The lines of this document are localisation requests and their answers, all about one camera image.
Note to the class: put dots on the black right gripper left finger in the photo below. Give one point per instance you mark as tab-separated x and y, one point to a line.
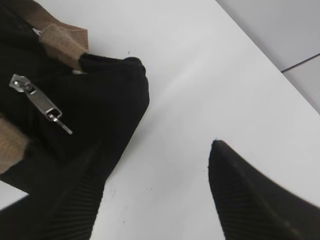
63	193

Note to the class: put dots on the black tote bag tan handles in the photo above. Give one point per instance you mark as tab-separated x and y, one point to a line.
102	99

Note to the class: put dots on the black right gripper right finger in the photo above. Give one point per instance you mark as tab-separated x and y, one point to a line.
250	206

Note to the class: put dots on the silver zipper pull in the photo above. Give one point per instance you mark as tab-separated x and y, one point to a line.
43	104

